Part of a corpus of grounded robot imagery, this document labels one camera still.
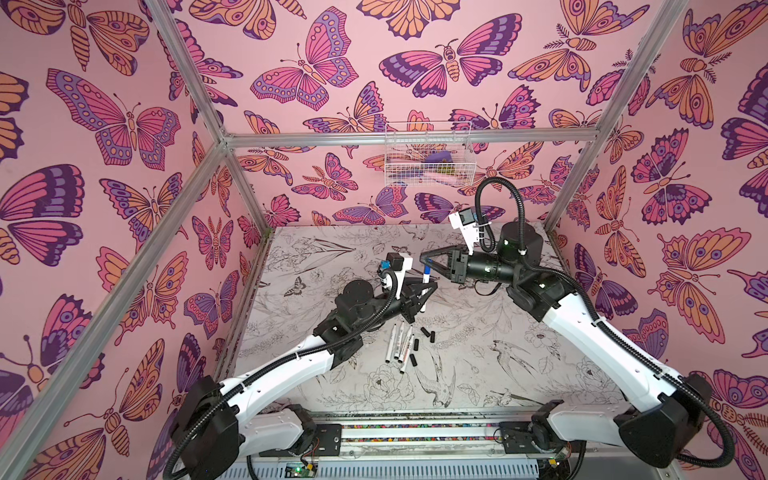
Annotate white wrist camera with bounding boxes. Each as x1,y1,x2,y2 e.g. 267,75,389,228
377,252,413,290
448,208,485,253

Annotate aluminium frame right post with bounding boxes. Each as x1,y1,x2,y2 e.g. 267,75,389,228
544,0,688,233

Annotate aluminium frame crossbar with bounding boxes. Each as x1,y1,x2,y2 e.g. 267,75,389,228
226,128,599,148

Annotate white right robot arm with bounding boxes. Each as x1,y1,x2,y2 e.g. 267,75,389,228
419,221,713,468

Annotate aluminium frame left beam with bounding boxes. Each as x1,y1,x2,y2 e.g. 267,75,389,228
1,142,226,479

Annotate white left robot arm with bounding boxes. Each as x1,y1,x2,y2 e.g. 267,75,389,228
162,278,438,479

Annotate aluminium frame post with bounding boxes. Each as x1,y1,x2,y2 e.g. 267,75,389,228
544,0,688,233
146,0,271,236

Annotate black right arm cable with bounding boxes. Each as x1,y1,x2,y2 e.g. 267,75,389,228
475,176,736,469

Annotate green circuit board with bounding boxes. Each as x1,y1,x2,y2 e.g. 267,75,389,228
284,463,317,479

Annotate white wire basket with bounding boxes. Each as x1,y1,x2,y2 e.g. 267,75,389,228
381,122,477,188

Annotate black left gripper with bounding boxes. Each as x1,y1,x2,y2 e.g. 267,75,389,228
346,278,433,340

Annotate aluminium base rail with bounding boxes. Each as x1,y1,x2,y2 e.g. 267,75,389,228
245,407,578,479

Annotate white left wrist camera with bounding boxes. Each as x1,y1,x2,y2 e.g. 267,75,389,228
377,252,413,290

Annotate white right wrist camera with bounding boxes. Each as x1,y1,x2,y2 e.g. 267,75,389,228
448,208,485,253

